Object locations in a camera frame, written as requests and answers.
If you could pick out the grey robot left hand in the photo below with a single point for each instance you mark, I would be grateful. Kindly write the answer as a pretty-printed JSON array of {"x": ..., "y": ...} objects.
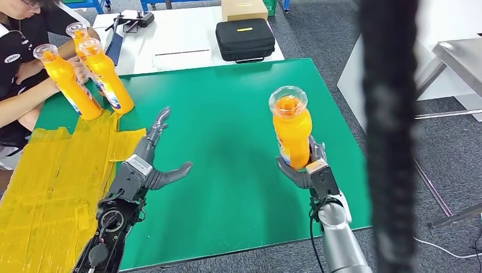
[{"x": 165, "y": 177}]

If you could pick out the person's left hand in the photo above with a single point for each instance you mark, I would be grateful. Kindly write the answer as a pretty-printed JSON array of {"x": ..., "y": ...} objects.
[{"x": 28, "y": 71}]

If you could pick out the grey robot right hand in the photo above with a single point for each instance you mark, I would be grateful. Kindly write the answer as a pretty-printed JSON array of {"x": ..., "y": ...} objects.
[{"x": 297, "y": 179}]

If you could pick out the person's right hand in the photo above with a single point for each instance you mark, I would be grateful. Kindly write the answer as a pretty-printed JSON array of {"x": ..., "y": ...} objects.
[{"x": 81, "y": 69}]

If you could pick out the person's left forearm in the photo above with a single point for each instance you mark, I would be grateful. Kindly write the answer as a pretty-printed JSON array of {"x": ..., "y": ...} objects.
[{"x": 62, "y": 47}]

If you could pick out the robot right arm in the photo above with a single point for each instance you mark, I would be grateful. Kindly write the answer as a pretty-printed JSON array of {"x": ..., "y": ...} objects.
[{"x": 339, "y": 245}]

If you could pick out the person's right forearm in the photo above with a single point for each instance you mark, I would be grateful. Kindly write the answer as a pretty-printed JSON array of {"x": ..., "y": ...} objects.
[{"x": 26, "y": 103}]

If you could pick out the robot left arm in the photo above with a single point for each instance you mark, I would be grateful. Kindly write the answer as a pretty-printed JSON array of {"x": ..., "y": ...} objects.
[{"x": 109, "y": 226}]

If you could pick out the person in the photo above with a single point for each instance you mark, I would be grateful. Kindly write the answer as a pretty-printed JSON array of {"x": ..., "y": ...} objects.
[{"x": 19, "y": 41}]

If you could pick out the dark blue flat board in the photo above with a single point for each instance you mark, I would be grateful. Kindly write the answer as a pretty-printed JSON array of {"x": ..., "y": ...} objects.
[{"x": 116, "y": 48}]

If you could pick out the black handheld device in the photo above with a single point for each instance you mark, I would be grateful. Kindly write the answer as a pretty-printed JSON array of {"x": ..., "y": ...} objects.
[{"x": 143, "y": 19}]

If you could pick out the yellow taped plastic sheet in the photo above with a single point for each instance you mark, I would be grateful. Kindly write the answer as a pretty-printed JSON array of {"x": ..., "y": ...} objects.
[{"x": 45, "y": 196}]

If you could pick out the black zip case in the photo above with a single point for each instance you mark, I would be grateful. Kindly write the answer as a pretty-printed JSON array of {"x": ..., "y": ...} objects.
[{"x": 244, "y": 40}]

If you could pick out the cardboard box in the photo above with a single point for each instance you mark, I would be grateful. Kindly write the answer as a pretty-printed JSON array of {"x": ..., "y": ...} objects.
[{"x": 244, "y": 10}]

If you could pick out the green plastic crate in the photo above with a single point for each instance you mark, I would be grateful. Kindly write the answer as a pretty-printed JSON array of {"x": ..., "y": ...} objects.
[{"x": 270, "y": 6}]

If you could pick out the white panel board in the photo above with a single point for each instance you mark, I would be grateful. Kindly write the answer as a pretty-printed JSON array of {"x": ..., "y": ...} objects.
[{"x": 448, "y": 19}]

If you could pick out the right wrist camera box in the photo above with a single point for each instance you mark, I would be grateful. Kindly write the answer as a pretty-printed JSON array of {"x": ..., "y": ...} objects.
[{"x": 324, "y": 181}]

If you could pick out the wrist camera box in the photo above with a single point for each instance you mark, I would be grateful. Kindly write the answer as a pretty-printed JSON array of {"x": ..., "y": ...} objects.
[
  {"x": 137, "y": 165},
  {"x": 324, "y": 181}
]

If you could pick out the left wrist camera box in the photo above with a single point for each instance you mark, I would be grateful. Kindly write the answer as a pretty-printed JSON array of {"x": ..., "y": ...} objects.
[{"x": 137, "y": 165}]

